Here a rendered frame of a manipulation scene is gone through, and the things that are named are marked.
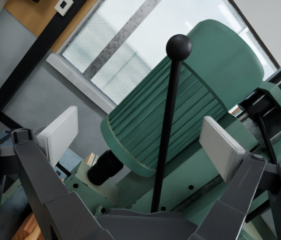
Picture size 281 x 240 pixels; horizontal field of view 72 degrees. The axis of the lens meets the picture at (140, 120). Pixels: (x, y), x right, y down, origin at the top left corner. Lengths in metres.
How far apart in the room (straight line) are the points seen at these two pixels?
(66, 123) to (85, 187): 0.35
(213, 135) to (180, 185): 0.28
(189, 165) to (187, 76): 0.19
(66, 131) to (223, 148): 0.13
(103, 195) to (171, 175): 0.19
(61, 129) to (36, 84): 1.80
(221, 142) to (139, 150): 0.24
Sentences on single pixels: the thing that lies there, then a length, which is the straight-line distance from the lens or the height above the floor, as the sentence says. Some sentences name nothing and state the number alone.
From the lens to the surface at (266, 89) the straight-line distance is 0.47.
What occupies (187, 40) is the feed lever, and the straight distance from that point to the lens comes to 0.27.
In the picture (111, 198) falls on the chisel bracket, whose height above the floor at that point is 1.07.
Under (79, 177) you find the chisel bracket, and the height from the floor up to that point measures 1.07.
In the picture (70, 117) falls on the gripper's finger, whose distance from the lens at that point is 0.18.
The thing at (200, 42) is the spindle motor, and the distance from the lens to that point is 0.38.
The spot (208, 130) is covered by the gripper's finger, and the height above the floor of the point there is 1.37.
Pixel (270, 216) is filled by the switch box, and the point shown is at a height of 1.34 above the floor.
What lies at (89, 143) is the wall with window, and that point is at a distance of 2.01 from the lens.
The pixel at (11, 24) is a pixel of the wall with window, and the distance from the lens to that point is 1.99.
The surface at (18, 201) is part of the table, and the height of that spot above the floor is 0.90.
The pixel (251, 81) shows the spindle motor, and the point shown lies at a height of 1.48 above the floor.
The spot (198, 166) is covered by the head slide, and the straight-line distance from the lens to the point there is 0.44.
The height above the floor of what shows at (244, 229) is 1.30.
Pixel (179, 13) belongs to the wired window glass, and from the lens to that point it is 1.85.
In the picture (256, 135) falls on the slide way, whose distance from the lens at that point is 0.48.
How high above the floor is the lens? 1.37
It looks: 14 degrees down
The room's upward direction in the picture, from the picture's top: 46 degrees clockwise
